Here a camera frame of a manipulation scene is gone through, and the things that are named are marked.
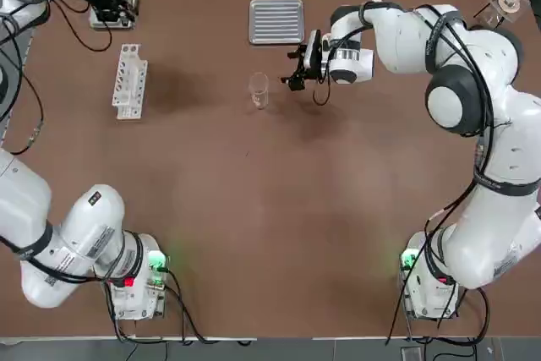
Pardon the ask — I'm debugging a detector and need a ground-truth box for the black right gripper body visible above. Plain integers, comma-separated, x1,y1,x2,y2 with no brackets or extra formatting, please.
295,55,322,83

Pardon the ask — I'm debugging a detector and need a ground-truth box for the clear glass beaker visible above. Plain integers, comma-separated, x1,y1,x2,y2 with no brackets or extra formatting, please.
248,72,271,112

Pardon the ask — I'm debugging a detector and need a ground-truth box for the white test tube rack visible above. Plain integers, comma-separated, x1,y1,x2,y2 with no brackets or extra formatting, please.
111,42,150,122

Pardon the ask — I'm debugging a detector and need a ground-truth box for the silver digital scale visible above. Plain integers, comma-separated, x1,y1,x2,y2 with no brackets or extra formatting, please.
88,0,140,31

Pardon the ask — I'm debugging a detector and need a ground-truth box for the silver ridged metal tray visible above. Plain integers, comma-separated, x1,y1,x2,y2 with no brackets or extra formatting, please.
248,0,307,46

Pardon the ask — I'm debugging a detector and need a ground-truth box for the glass funnel on black stand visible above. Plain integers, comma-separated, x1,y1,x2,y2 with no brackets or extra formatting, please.
473,0,534,30

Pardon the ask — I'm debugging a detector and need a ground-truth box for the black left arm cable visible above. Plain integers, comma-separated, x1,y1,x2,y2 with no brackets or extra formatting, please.
0,0,115,156

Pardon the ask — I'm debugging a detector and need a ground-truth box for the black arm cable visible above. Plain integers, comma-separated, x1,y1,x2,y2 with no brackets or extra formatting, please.
0,0,115,156
312,1,498,231

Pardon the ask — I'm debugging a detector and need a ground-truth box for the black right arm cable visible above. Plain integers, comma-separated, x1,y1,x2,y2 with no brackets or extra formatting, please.
312,1,498,231

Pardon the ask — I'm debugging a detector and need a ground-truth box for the black base cable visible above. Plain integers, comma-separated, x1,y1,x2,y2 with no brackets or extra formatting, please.
382,229,491,356
84,267,254,345

